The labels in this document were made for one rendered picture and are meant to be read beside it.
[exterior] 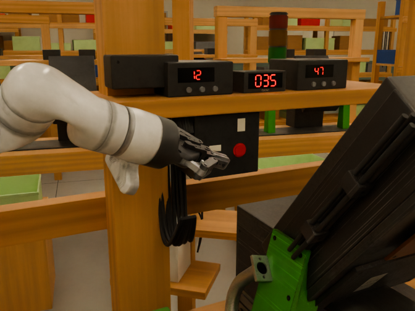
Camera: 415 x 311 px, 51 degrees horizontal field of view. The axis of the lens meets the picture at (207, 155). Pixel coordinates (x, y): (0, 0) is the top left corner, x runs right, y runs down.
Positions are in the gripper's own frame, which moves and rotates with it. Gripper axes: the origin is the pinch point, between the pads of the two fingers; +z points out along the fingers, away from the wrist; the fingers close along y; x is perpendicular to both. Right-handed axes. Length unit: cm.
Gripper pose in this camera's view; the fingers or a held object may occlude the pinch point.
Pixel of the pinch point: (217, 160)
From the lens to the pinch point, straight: 71.4
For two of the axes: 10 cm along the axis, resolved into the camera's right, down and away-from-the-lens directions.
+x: -5.1, 8.0, 3.1
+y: -4.5, -5.5, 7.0
